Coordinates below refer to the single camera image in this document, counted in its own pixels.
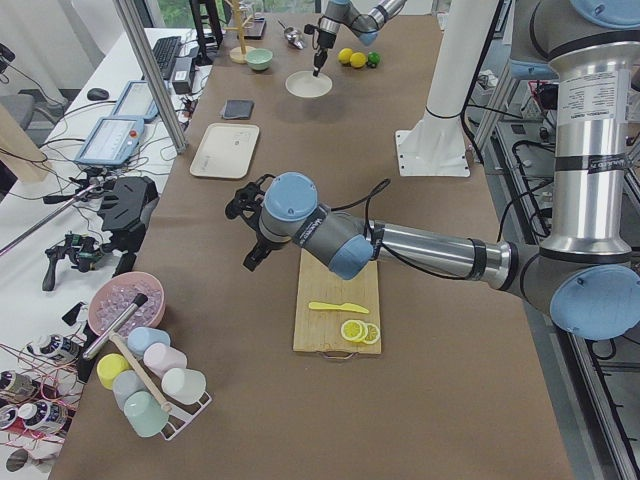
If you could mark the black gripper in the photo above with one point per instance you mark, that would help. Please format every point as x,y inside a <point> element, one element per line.
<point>262,244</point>
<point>323,39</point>

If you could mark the round cream plate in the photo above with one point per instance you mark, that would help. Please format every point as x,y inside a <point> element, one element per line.
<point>304,84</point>

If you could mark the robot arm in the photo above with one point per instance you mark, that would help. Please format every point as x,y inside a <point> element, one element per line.
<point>580,274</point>
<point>365,26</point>

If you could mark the beige rectangular tray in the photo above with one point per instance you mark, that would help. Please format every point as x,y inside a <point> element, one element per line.
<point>225,151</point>

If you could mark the yellow lemon outer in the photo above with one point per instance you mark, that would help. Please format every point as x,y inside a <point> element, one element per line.
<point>344,56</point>

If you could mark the metal scoop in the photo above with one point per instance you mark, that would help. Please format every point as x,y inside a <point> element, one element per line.
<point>293,36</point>

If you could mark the yellow lemon near lime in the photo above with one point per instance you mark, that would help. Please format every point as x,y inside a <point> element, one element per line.
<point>358,60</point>

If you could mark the green lime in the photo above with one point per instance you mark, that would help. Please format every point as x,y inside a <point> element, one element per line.
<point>373,59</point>

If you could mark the mint green bowl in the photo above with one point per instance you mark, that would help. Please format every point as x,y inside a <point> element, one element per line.
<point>259,59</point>

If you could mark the yellow plastic knife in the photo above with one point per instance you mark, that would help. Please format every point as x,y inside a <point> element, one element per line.
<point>344,307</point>

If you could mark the wooden mug tree stand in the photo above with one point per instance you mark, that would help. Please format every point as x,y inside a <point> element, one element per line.
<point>239,53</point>

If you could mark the front lemon slice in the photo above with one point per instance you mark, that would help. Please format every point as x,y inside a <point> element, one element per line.
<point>353,330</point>

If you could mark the lemon slice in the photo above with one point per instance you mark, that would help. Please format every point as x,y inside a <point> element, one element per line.
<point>353,330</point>
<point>373,334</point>

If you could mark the rear lemon slice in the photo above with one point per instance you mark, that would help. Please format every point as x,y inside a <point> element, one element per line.
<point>373,334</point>

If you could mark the light blue cup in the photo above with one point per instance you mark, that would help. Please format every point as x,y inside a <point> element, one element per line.
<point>141,338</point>

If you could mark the pink cup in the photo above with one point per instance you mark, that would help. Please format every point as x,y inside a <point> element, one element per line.
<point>159,358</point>

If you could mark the white cup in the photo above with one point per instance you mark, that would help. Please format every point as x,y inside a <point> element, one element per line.
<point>184,385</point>

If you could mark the black keyboard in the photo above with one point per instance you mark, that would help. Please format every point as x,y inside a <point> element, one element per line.
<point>165,51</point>

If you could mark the pink bowl with ice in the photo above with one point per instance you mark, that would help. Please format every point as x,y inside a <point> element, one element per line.
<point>118,294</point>

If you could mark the black and steel muddler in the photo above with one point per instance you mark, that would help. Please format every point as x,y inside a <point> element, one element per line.
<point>91,351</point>

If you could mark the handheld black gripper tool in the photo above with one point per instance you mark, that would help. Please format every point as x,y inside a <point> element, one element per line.
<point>83,251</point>

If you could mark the near teach pendant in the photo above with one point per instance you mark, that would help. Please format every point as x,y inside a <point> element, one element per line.
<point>112,141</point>

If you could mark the teach pendant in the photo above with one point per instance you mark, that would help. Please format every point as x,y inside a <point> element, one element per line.
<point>136,100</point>
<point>112,141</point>

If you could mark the grey cup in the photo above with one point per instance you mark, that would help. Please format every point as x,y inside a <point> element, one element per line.
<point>125,385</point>

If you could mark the yellow cup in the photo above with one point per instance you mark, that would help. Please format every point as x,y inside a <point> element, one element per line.
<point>109,367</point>

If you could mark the far teach pendant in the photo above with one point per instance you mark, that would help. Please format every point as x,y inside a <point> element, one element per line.
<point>136,100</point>

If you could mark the mint green cup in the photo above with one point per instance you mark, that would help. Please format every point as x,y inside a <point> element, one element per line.
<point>145,414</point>

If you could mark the black computer mouse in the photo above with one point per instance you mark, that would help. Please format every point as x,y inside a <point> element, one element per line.
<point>97,94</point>

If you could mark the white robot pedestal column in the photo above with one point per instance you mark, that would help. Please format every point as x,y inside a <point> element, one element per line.
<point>435,146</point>

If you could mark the white wire cup rack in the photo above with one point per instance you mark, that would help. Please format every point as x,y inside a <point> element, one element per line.
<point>181,416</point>

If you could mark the aluminium frame post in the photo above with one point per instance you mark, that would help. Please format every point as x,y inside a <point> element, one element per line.
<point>133,27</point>

